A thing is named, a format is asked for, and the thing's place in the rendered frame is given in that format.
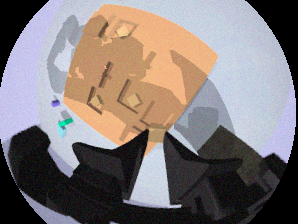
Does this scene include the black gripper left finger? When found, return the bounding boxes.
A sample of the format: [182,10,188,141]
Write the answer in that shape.
[72,128,149,200]

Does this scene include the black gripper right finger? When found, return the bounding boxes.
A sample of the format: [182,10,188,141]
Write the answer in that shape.
[164,131,243,205]

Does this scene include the small green block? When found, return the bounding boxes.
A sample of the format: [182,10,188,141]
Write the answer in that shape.
[59,117,73,127]

